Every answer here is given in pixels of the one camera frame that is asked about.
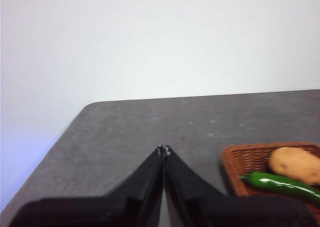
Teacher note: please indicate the brown wicker basket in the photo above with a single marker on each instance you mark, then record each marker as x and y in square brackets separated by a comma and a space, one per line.
[235, 167]

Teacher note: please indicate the green chili pepper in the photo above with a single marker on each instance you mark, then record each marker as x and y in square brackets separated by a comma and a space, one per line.
[275, 184]

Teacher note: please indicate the yellow-brown potato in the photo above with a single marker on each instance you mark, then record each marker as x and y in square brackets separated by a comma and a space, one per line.
[295, 164]

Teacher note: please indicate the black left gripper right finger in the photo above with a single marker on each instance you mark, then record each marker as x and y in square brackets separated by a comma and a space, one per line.
[237, 212]

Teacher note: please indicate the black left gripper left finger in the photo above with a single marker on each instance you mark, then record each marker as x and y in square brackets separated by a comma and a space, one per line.
[87, 212]

